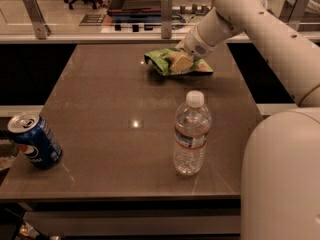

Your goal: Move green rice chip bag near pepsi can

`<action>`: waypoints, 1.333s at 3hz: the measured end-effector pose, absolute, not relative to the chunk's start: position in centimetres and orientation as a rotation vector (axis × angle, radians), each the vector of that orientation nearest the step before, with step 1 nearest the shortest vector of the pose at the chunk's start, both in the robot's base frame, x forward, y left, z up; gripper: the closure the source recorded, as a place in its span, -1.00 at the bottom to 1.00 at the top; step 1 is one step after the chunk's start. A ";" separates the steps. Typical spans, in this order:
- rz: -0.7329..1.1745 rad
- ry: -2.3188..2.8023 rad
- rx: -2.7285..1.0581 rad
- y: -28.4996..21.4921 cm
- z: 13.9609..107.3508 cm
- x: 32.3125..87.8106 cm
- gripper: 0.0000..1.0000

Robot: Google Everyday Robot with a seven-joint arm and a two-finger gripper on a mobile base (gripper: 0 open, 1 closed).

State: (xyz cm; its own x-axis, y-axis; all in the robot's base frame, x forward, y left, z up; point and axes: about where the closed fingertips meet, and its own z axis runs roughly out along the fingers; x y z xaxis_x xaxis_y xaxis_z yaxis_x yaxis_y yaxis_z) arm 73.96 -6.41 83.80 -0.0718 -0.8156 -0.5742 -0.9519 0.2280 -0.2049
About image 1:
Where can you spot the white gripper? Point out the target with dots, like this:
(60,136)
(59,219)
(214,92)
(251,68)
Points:
(194,46)

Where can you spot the green rice chip bag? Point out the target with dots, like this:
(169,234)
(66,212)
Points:
(161,62)

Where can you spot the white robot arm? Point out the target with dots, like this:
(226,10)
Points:
(280,182)

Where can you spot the blue pepsi can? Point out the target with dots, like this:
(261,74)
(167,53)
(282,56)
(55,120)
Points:
(34,138)

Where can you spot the clear plastic water bottle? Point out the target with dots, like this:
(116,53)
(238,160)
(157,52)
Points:
(192,125)

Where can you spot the dark open tray box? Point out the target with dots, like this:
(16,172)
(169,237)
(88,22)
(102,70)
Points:
(134,7)

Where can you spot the middle metal railing bracket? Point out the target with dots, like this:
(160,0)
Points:
(166,19)

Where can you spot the metal railing bracket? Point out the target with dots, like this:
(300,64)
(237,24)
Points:
(40,27)
(166,19)
(292,14)

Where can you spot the right metal railing bracket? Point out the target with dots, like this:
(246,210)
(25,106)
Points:
(292,14)

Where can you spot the left metal railing bracket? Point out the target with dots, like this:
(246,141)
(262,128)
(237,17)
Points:
(40,27)

